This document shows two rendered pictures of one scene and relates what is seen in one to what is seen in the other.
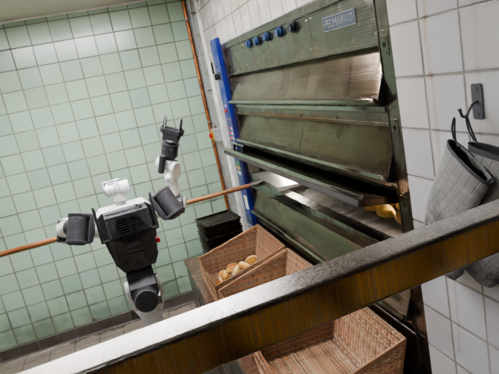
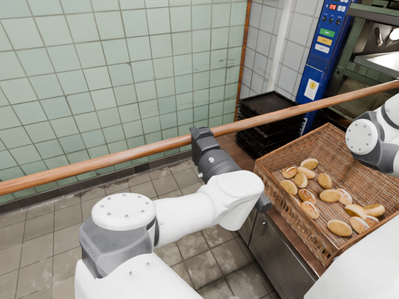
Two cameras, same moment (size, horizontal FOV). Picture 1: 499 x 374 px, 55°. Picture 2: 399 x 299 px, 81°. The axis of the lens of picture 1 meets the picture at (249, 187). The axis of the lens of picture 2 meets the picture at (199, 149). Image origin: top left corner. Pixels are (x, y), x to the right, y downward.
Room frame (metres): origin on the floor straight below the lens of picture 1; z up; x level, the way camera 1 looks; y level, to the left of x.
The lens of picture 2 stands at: (2.26, 0.90, 1.58)
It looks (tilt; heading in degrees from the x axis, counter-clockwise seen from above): 40 degrees down; 351
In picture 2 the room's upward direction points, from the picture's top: straight up
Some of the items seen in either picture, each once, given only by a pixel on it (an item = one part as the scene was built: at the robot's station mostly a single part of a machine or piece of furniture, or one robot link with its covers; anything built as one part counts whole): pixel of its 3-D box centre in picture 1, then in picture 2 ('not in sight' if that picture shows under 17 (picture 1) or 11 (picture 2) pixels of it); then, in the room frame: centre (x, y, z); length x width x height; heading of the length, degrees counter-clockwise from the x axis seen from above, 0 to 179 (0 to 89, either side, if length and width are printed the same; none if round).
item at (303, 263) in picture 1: (272, 297); not in sight; (2.34, 0.00, 0.72); 0.56 x 0.49 x 0.28; 16
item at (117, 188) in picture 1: (118, 190); not in sight; (2.29, 0.63, 1.46); 0.10 x 0.07 x 0.09; 108
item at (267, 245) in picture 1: (240, 263); (327, 183); (2.91, 0.15, 0.72); 0.56 x 0.49 x 0.28; 14
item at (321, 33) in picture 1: (279, 43); not in sight; (2.42, -0.28, 1.99); 1.80 x 0.08 x 0.21; 15
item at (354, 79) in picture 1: (281, 84); not in sight; (2.41, -0.26, 1.80); 1.79 x 0.11 x 0.19; 15
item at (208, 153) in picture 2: not in sight; (209, 159); (2.68, 0.80, 1.18); 0.12 x 0.10 x 0.13; 14
